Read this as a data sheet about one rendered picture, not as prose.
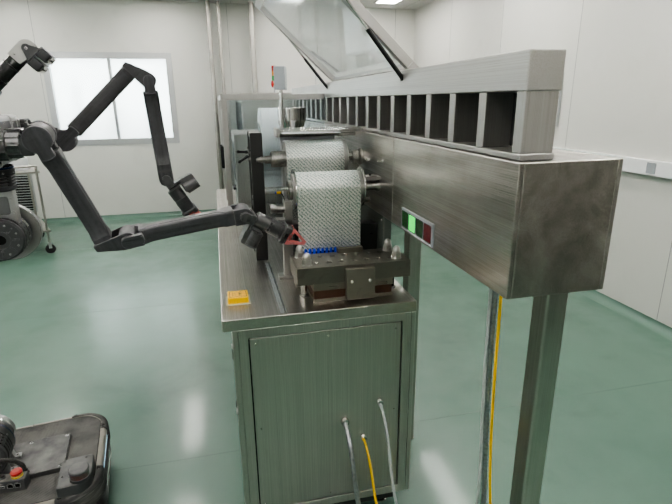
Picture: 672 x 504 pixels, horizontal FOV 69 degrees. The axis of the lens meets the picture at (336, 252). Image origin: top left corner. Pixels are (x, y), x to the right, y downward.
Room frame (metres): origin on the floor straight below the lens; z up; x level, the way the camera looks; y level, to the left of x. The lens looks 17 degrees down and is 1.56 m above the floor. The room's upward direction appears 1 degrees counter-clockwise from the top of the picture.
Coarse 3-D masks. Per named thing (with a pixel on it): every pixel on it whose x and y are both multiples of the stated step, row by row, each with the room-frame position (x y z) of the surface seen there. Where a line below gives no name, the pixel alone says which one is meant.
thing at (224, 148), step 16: (224, 96) 2.69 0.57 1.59; (240, 96) 2.71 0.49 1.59; (256, 96) 2.72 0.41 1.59; (272, 96) 2.74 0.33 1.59; (288, 96) 2.76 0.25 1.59; (304, 96) 2.78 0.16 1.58; (320, 96) 2.80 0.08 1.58; (224, 112) 2.69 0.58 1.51; (224, 128) 2.68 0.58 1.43; (224, 144) 2.68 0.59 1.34; (224, 160) 3.20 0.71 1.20; (224, 176) 3.81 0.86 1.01
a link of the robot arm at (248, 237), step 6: (252, 210) 1.72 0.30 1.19; (240, 216) 1.64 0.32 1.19; (246, 216) 1.64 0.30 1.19; (252, 216) 1.65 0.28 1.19; (246, 222) 1.64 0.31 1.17; (252, 222) 1.66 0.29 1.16; (246, 228) 1.68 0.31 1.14; (240, 234) 1.71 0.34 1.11; (246, 234) 1.68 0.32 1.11; (252, 234) 1.68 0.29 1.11; (258, 234) 1.68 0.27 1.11; (240, 240) 1.68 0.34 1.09; (246, 240) 1.68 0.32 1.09; (252, 240) 1.68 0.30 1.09; (258, 240) 1.69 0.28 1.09; (252, 246) 1.68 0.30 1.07
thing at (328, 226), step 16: (304, 208) 1.74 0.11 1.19; (320, 208) 1.76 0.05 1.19; (336, 208) 1.77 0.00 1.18; (352, 208) 1.79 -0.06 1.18; (304, 224) 1.74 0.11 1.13; (320, 224) 1.76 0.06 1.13; (336, 224) 1.77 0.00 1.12; (352, 224) 1.79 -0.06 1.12; (320, 240) 1.76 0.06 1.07; (336, 240) 1.77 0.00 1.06; (352, 240) 1.79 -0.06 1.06
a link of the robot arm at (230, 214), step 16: (224, 208) 1.67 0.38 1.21; (240, 208) 1.66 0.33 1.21; (144, 224) 1.58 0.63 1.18; (160, 224) 1.57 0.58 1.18; (176, 224) 1.58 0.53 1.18; (192, 224) 1.60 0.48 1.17; (208, 224) 1.62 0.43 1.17; (224, 224) 1.64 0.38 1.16; (240, 224) 1.65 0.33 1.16; (128, 240) 1.51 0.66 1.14; (144, 240) 1.52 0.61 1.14
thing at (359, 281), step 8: (352, 272) 1.56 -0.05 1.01; (360, 272) 1.57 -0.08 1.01; (368, 272) 1.57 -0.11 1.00; (352, 280) 1.56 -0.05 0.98; (360, 280) 1.57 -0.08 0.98; (368, 280) 1.57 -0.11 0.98; (352, 288) 1.56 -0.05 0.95; (360, 288) 1.57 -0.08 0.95; (368, 288) 1.57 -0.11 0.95; (352, 296) 1.56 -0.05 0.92; (360, 296) 1.57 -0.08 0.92; (368, 296) 1.57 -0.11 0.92
